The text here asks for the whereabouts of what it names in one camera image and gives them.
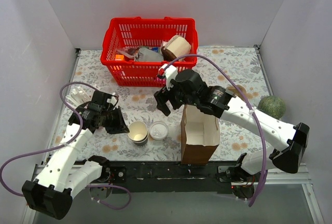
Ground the black paper coffee cup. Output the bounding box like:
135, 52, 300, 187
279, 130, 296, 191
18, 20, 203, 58
128, 121, 148, 146

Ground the white plastic cup lid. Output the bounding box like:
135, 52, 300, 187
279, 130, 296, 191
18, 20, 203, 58
149, 121, 169, 141

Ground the brown paper bag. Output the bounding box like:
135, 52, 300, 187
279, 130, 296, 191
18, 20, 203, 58
181, 105, 220, 165

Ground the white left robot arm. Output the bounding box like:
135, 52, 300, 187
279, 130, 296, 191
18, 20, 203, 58
22, 91, 129, 220

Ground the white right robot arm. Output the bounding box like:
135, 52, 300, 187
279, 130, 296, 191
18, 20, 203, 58
154, 66, 310, 181

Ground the pink cup of straws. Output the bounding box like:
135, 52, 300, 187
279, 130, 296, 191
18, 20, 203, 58
65, 86, 91, 108

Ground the brown cardboard cup carrier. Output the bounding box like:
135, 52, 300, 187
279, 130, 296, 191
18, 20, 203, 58
226, 85, 247, 101

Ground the grey crumpled pouch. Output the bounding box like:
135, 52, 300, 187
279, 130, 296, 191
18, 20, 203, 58
138, 47, 164, 62

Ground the orange snack box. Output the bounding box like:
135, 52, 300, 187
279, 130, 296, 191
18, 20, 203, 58
115, 54, 125, 61

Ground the clear plastic snack packet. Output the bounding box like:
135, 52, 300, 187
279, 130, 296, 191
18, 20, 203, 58
116, 48, 139, 61

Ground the red plastic shopping basket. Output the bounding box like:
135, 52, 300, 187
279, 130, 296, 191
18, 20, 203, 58
101, 17, 198, 87

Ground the green melon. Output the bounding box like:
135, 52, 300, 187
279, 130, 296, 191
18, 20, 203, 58
258, 95, 286, 119

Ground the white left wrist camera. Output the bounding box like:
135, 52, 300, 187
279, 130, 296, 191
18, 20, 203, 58
106, 93, 119, 108

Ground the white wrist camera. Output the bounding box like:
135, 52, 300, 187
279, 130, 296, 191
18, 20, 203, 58
157, 64, 178, 91
106, 93, 119, 108

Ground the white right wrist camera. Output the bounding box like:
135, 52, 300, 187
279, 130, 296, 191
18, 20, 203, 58
157, 64, 178, 91

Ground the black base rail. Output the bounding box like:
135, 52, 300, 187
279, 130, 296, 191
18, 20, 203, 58
33, 159, 309, 193

